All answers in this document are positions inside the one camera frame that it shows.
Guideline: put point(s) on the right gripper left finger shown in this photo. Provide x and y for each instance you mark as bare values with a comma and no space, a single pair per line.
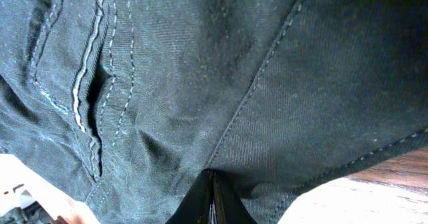
195,206

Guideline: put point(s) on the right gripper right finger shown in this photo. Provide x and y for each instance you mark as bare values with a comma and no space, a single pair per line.
227,206

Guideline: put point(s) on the black shorts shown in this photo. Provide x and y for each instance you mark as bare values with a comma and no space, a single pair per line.
121,104

